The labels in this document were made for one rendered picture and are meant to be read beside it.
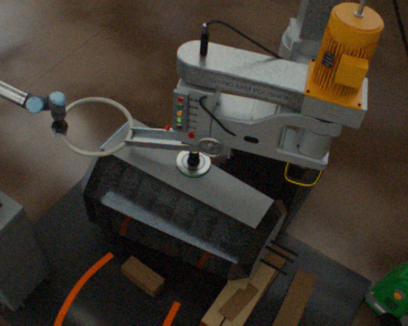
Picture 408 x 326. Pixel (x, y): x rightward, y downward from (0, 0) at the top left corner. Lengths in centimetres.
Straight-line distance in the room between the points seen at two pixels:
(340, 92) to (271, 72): 35
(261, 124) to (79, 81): 274
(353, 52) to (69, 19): 420
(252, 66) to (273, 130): 36
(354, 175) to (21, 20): 410
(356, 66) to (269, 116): 58
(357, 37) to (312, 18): 76
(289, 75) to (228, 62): 30
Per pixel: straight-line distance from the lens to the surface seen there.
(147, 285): 326
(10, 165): 419
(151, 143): 283
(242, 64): 231
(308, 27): 277
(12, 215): 282
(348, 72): 206
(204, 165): 291
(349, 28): 201
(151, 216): 291
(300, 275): 348
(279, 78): 227
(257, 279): 326
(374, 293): 351
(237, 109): 249
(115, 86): 470
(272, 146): 252
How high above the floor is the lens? 311
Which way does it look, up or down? 50 degrees down
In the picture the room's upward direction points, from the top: 7 degrees clockwise
